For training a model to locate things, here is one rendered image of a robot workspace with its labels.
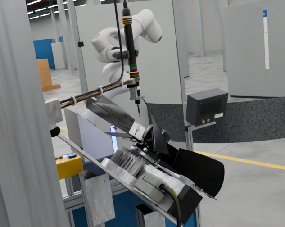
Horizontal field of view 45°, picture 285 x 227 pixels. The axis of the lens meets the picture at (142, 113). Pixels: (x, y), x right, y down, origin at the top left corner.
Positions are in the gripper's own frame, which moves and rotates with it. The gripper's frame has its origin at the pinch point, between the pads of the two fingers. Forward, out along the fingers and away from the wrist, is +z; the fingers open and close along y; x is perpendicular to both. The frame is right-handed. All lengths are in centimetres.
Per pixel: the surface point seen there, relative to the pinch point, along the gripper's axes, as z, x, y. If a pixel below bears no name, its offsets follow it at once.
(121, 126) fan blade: 7.4, -29.7, 13.1
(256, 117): -84, -80, -167
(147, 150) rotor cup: 15.3, -40.7, 6.3
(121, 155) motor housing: 11.0, -41.1, 16.7
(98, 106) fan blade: 1.3, -20.0, 19.6
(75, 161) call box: -31, -53, 25
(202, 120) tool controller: -31, -50, -61
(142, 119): -179, -79, -97
